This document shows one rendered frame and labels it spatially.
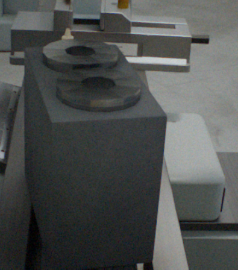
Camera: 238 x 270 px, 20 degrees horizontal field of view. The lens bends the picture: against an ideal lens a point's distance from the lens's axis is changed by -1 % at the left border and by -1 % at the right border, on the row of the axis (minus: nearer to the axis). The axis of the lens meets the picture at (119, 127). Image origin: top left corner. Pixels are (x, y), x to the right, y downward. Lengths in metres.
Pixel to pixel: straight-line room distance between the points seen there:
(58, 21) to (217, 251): 0.52
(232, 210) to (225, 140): 1.99
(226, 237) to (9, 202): 0.49
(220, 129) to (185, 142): 2.06
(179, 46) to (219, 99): 2.38
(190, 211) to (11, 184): 0.40
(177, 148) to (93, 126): 0.61
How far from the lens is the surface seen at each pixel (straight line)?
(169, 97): 3.66
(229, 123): 3.44
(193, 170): 1.22
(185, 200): 1.21
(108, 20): 1.30
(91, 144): 0.69
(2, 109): 1.31
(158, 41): 1.32
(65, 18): 1.31
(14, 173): 0.96
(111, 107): 0.70
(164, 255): 0.81
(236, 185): 1.37
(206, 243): 1.25
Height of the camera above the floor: 1.45
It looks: 26 degrees down
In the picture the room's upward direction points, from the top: 4 degrees clockwise
